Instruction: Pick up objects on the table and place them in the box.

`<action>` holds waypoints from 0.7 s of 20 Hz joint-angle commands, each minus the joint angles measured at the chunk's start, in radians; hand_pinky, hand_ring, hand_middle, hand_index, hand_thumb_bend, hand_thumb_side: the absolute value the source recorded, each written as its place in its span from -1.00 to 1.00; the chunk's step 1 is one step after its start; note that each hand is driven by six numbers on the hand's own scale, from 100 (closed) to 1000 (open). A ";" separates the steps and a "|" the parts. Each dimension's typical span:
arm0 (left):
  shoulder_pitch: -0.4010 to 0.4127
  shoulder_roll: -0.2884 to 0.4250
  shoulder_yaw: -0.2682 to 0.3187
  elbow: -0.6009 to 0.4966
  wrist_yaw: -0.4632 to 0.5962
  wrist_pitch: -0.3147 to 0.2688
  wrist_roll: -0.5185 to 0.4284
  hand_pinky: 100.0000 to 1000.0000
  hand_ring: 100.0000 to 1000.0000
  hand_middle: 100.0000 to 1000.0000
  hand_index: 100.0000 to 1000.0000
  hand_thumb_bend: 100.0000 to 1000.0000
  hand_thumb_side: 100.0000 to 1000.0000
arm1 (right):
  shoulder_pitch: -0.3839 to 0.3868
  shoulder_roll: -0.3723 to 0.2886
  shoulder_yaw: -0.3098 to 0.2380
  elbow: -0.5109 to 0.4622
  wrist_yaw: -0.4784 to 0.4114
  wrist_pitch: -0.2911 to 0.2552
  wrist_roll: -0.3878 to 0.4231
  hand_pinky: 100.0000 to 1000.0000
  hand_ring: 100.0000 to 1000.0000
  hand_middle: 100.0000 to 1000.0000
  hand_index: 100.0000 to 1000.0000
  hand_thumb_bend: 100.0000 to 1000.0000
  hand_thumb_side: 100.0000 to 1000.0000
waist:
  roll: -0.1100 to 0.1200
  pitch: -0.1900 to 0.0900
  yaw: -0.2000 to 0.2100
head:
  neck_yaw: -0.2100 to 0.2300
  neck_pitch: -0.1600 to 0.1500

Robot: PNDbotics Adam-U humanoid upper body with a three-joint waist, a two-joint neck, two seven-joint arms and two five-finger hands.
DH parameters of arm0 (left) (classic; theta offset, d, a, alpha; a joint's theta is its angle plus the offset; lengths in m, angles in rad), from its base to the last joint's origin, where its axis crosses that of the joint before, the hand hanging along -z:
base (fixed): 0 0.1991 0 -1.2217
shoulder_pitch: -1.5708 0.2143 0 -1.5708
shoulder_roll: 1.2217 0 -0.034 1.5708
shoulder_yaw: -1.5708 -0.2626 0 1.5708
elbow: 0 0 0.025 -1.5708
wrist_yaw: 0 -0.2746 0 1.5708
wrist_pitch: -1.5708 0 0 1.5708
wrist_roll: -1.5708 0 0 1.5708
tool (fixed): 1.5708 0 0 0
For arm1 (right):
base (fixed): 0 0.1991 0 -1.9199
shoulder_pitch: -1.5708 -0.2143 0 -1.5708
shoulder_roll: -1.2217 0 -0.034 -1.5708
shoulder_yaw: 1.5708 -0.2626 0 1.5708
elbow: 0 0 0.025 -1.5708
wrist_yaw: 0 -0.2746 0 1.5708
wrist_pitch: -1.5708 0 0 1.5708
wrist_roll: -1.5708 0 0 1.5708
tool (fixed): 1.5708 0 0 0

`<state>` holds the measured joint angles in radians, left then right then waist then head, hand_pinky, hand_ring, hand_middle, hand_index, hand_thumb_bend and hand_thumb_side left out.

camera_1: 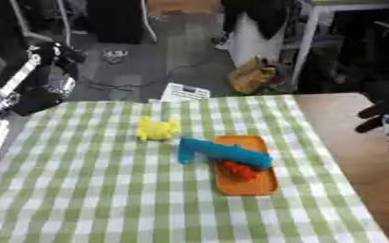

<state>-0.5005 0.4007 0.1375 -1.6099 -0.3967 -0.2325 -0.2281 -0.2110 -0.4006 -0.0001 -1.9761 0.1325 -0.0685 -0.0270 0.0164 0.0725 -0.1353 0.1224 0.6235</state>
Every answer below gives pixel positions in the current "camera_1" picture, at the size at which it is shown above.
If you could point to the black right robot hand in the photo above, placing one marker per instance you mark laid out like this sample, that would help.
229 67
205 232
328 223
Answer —
386 95

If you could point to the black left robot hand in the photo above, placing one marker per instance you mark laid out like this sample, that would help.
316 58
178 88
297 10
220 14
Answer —
57 55

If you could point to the pair of shoes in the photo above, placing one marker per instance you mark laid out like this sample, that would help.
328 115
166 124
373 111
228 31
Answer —
115 55

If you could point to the black cabinet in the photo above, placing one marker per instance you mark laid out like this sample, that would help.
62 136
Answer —
116 20

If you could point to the yellow soft toy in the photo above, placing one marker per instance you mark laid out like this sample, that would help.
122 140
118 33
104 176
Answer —
156 129

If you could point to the brown paper bag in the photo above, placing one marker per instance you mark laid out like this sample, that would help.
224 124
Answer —
250 76

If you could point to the white hanging cloth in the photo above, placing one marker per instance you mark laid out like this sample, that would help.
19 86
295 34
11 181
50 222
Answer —
253 44

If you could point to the black hanging jacket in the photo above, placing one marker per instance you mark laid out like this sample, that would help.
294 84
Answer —
261 14

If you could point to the orange rectangular tray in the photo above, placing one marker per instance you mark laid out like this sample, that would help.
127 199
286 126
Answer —
253 186

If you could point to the red soft toy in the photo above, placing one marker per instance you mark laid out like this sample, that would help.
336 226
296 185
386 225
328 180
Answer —
238 170

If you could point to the blue long toy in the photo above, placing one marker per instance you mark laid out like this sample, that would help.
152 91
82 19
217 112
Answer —
225 152

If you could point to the white table frame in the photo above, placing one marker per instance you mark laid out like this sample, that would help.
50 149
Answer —
308 41

